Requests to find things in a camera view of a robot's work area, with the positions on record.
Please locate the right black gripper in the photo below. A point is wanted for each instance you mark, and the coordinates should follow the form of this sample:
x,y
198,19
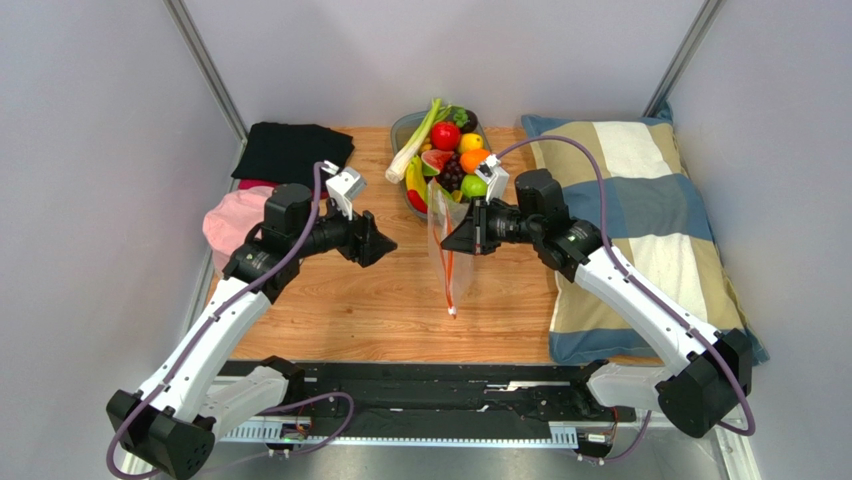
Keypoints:
x,y
480,227

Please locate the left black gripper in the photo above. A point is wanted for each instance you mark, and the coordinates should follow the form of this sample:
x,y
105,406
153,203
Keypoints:
x,y
373,245

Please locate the orange fruit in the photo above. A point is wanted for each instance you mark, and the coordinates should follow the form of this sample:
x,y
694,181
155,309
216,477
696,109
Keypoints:
x,y
471,159

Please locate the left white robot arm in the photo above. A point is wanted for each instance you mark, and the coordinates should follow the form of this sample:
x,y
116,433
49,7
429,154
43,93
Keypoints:
x,y
173,420

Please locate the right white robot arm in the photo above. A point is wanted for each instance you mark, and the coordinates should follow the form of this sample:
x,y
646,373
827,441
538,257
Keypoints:
x,y
706,374

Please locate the green apple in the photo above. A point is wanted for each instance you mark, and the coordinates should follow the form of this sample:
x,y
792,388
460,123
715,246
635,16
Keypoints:
x,y
473,186

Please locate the red chili pepper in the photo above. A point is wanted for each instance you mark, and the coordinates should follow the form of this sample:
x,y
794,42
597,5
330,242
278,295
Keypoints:
x,y
416,201

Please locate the dark purple grapes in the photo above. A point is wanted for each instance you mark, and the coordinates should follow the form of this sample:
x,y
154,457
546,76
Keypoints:
x,y
451,176

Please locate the green white leek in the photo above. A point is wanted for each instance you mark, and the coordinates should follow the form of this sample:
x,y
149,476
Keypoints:
x,y
407,135

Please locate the yellow bananas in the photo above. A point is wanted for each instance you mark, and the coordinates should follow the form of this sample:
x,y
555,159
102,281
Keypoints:
x,y
414,178

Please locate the watermelon slice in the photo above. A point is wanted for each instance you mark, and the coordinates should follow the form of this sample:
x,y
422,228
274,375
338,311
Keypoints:
x,y
434,161

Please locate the yellow lemon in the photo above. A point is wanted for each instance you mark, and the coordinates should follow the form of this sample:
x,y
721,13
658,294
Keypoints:
x,y
470,141

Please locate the red apple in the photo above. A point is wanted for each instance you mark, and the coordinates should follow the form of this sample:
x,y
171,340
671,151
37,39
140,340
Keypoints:
x,y
445,136

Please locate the black folded cloth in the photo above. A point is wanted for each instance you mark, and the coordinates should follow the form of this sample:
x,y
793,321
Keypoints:
x,y
286,153

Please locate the red cloth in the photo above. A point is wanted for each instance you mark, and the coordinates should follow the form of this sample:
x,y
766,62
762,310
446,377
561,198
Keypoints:
x,y
247,184

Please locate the pink hat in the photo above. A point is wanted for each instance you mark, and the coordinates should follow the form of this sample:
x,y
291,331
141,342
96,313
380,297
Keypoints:
x,y
226,225

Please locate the plaid pillow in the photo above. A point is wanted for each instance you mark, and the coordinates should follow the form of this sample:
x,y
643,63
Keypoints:
x,y
630,175

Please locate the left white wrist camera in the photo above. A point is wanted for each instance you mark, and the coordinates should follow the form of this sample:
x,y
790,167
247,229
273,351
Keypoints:
x,y
344,186

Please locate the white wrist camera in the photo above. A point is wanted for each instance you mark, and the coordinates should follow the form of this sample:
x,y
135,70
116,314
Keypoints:
x,y
496,178
344,186

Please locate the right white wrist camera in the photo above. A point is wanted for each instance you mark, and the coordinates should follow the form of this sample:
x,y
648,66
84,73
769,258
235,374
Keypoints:
x,y
496,178

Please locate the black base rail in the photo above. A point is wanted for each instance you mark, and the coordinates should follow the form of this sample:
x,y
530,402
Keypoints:
x,y
423,404

